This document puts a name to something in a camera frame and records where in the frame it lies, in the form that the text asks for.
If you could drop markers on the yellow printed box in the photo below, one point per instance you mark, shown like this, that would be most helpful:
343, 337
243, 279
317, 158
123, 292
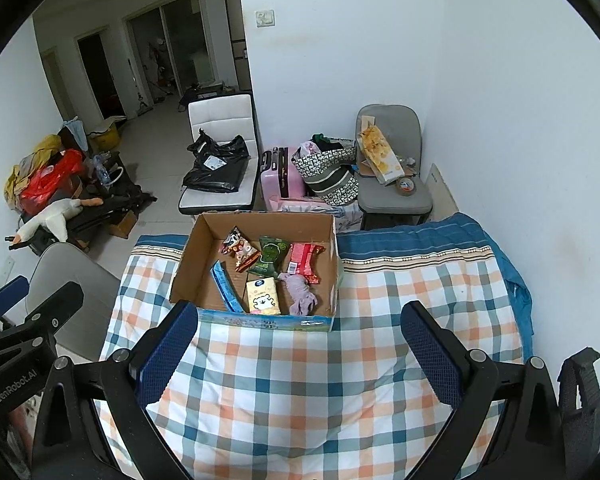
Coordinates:
380, 155

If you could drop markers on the tape roll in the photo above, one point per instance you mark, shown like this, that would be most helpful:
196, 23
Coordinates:
406, 186

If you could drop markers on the green snack packet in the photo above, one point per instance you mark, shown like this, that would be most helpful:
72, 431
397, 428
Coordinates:
270, 255

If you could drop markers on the purple socks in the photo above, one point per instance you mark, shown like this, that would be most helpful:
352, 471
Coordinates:
299, 295

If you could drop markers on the black plastic bag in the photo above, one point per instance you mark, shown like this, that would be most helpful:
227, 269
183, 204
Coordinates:
215, 170

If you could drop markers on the grey shell chair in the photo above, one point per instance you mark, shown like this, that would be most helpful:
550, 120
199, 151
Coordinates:
85, 290

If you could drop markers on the yellow cloth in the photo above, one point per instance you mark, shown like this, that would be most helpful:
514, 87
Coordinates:
47, 145

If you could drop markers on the white light switch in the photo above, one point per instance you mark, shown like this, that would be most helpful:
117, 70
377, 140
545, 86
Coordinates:
265, 18

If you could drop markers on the yellow cardboard box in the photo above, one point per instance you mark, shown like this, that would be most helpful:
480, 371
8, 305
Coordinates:
105, 135

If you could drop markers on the small brown cardboard box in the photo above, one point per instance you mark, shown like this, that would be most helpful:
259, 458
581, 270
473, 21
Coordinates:
122, 225

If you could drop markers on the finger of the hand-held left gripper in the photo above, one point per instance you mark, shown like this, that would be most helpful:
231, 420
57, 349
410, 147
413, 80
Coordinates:
57, 305
7, 295

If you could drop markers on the white padded chair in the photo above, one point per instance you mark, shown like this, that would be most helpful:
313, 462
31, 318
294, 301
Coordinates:
220, 112

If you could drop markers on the checked blanket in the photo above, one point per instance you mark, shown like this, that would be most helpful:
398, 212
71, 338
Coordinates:
290, 400

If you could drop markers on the white goose plush toy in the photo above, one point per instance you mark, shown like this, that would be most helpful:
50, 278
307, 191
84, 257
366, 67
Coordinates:
55, 220

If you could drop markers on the red plastic bag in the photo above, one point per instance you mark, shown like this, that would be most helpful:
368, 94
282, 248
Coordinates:
50, 180

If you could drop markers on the grey cushioned chair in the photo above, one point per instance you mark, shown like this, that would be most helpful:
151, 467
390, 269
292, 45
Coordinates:
400, 120

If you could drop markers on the white board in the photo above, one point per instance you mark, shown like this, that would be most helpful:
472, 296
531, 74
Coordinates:
442, 192

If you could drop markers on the red snack packet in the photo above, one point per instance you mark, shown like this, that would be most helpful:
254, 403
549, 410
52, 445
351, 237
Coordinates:
302, 260

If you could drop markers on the pink suitcase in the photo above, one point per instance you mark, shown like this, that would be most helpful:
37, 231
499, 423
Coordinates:
280, 182

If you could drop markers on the patterned tote bag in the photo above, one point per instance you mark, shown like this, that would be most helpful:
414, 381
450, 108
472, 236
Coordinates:
330, 180

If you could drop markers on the long blue packet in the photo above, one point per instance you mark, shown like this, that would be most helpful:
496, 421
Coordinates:
226, 287

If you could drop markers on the brown panda snack packet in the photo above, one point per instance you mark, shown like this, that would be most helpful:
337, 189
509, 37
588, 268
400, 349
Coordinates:
237, 249

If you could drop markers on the yellow tissue pack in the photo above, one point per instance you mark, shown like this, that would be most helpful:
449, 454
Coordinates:
262, 297

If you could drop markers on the clear plastic bag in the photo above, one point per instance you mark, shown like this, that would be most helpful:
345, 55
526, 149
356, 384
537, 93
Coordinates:
105, 170

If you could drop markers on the light blue cloth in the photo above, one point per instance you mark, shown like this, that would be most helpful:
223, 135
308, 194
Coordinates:
75, 132

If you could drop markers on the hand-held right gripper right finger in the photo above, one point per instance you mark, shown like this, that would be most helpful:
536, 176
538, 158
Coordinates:
430, 355

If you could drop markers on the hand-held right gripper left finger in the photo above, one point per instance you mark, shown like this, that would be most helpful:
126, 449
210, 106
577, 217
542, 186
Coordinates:
165, 355

